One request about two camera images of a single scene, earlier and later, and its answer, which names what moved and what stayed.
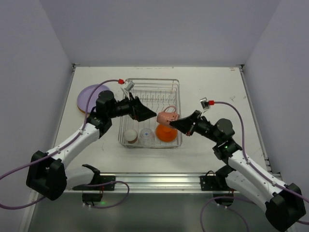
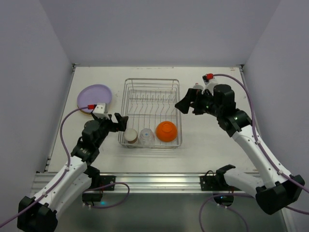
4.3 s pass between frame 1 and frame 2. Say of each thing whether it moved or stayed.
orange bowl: stayed
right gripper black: moved
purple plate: stayed
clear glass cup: stayed
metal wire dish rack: stayed
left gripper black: moved
